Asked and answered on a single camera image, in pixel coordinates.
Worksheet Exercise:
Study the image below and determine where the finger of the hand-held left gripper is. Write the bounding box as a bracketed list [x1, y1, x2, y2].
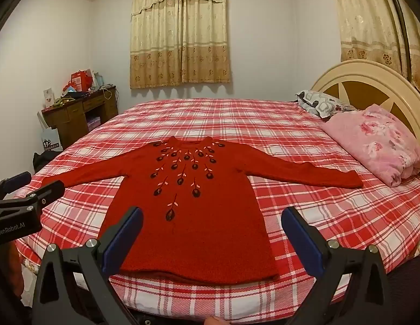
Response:
[25, 180, 66, 208]
[0, 171, 32, 200]

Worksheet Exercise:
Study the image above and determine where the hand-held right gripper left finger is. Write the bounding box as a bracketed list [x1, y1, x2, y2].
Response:
[31, 206, 144, 325]

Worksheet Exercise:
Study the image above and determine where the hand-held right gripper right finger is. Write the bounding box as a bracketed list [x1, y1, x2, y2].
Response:
[280, 206, 390, 325]

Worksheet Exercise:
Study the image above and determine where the red embroidered knit sweater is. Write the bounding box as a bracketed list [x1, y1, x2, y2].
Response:
[41, 136, 364, 285]

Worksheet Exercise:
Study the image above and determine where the black bag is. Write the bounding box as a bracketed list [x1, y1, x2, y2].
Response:
[32, 150, 61, 174]

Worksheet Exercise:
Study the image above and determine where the white paper bag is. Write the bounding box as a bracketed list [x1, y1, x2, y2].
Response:
[37, 111, 63, 152]

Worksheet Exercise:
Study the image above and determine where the dark wooden desk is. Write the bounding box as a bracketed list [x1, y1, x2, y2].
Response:
[41, 85, 119, 150]

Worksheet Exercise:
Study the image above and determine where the yellow green clutter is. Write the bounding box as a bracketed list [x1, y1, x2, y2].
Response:
[53, 95, 77, 108]

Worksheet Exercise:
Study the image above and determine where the red plaid bed sheet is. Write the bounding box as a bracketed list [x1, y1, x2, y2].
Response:
[14, 98, 420, 325]

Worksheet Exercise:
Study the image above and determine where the red bag on desk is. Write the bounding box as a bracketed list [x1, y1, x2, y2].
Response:
[70, 69, 95, 93]

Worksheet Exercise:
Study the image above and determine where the pink floral quilt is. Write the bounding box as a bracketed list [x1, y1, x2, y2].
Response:
[320, 104, 420, 187]

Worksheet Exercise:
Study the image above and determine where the grey patterned pillow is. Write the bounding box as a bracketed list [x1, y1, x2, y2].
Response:
[295, 90, 357, 119]

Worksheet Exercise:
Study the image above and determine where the cream wooden headboard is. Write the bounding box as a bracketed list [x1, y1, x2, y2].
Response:
[311, 59, 420, 173]

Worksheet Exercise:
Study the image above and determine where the beige floral window curtain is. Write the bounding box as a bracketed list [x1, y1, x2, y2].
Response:
[129, 0, 231, 90]

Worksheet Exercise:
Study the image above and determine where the beige floral side curtain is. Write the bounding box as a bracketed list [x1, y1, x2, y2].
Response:
[330, 0, 420, 85]

